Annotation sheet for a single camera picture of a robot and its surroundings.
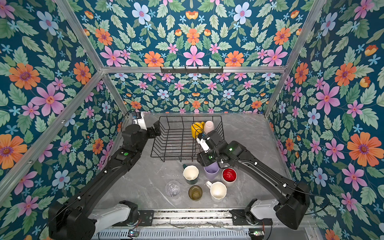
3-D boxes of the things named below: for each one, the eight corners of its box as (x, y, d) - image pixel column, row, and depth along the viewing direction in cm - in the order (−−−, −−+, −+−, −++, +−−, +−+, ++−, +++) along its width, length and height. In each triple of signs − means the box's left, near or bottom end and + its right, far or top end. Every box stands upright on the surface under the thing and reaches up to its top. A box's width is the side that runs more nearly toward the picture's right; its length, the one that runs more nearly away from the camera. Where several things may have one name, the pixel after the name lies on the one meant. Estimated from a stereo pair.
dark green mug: (183, 186, 85) (181, 179, 77) (184, 171, 91) (182, 163, 83) (198, 186, 85) (198, 179, 77) (199, 171, 91) (198, 163, 83)
